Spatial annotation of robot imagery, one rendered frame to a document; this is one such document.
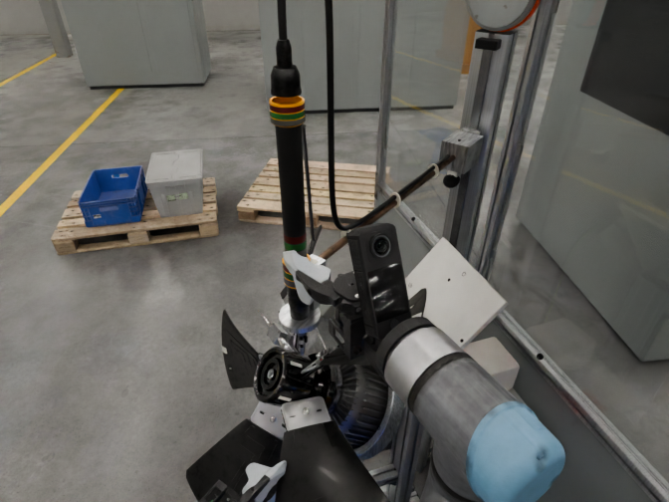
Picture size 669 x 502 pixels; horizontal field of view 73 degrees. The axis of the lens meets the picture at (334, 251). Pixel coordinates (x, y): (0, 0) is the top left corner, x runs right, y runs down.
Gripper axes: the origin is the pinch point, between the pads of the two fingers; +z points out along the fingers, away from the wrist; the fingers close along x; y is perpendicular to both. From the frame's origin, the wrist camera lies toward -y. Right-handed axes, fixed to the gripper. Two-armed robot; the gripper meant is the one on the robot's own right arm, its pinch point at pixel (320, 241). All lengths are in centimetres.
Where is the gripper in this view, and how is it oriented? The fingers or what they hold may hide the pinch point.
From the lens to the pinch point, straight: 58.5
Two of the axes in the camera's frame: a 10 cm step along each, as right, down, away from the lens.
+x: 8.8, -2.8, 3.9
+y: 0.2, 8.3, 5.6
